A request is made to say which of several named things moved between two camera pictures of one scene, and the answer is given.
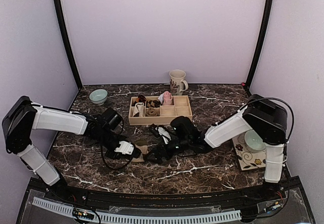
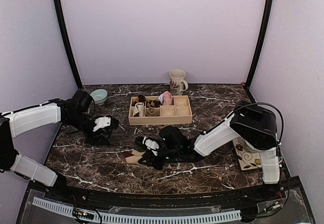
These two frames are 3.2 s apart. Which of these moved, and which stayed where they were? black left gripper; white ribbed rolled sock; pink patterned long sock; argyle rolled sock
Moved: black left gripper
Stayed: argyle rolled sock; white ribbed rolled sock; pink patterned long sock
